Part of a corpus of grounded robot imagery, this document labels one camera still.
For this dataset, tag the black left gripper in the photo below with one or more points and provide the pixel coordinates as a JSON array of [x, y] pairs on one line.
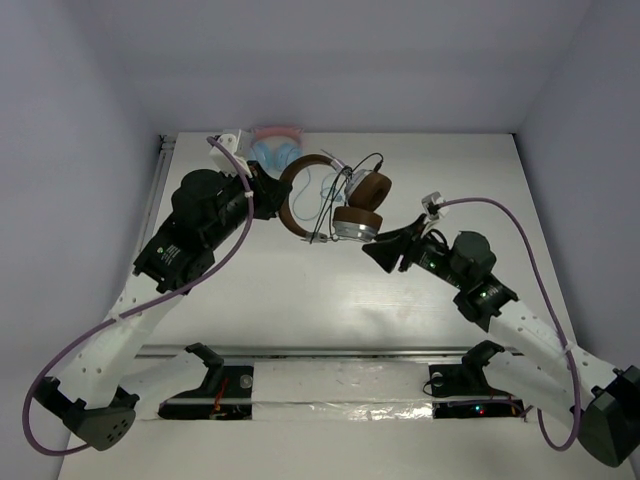
[[262, 188]]

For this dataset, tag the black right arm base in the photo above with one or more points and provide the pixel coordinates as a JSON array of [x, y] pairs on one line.
[[461, 391]]

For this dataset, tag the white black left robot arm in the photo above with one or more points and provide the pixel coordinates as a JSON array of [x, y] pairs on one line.
[[94, 396]]

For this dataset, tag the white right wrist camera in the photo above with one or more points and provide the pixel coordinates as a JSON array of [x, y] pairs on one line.
[[433, 206]]

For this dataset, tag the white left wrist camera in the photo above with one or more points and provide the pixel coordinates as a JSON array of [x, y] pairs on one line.
[[237, 143]]

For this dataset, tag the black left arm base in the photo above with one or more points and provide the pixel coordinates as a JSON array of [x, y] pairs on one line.
[[224, 393]]

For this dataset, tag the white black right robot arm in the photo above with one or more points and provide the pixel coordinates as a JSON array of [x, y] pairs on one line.
[[526, 356]]

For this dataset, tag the blue pink headphones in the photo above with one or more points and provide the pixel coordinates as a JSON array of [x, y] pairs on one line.
[[276, 159]]

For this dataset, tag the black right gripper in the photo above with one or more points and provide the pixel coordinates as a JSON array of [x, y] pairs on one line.
[[405, 241]]

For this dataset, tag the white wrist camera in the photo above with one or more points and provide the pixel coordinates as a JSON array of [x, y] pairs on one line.
[[433, 206], [237, 143]]

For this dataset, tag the brown silver headphones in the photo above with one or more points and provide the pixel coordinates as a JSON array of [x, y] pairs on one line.
[[348, 212]]

